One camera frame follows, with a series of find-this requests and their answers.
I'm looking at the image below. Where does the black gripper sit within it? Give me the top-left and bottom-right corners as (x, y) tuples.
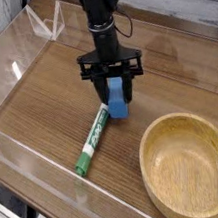
(77, 45), (143, 104)

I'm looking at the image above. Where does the blue foam block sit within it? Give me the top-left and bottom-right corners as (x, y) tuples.
(108, 77), (129, 119)

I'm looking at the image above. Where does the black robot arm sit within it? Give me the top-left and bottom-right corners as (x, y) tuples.
(77, 0), (143, 104)

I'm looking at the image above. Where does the brown wooden bowl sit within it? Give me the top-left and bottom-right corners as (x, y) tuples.
(139, 112), (218, 218)

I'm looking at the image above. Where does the green dry erase marker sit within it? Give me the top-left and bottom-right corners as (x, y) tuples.
(75, 104), (109, 177)

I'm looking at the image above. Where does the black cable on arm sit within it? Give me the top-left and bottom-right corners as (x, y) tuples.
(111, 7), (136, 41)

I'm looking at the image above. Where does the clear acrylic tray wall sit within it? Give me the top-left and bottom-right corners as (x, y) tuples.
(0, 0), (218, 218)

